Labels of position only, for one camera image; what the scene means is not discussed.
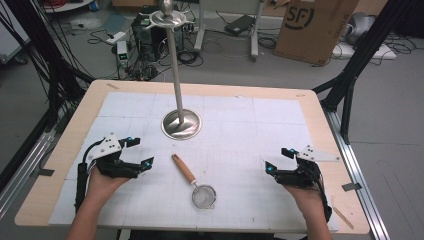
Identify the wooden handle mesh strainer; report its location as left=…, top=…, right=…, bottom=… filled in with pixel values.
left=171, top=153, right=218, bottom=211

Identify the white flat board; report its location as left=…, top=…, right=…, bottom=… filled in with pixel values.
left=331, top=41, right=398, bottom=61

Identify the aluminium rail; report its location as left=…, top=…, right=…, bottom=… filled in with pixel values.
left=322, top=108, right=392, bottom=240
left=0, top=128, right=58, bottom=221

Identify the tall metal hook stand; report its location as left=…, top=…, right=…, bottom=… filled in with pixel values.
left=143, top=0, right=203, bottom=141

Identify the white device with green display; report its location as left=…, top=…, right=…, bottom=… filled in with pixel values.
left=115, top=40, right=130, bottom=68

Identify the person's right hand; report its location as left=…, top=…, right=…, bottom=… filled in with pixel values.
left=282, top=183, right=327, bottom=216

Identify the black sleeved gripper cable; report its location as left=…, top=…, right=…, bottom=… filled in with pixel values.
left=74, top=138, right=105, bottom=214
left=312, top=165, right=334, bottom=223

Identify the thin wooden stick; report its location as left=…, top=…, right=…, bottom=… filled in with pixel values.
left=332, top=205, right=356, bottom=231

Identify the black computer tower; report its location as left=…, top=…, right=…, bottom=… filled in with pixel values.
left=130, top=12, right=185, bottom=63

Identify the brown cardboard box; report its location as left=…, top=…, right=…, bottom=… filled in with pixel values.
left=273, top=0, right=360, bottom=66

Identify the white grid mat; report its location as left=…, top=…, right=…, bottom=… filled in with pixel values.
left=48, top=91, right=340, bottom=235

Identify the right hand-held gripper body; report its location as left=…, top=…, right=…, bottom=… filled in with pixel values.
left=275, top=144, right=341, bottom=189

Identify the black metal frame stand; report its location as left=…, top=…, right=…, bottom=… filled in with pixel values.
left=312, top=0, right=421, bottom=146
left=0, top=0, right=96, bottom=193

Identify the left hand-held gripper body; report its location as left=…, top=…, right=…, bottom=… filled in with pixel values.
left=87, top=132, right=141, bottom=179

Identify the person's left hand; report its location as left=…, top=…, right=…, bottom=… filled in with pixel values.
left=85, top=166, right=131, bottom=206

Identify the flat black device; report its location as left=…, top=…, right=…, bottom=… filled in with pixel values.
left=224, top=14, right=256, bottom=37

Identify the white table leg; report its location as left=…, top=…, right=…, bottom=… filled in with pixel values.
left=193, top=0, right=206, bottom=52
left=249, top=0, right=266, bottom=62

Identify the white power strip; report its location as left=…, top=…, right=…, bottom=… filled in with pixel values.
left=105, top=30, right=128, bottom=46

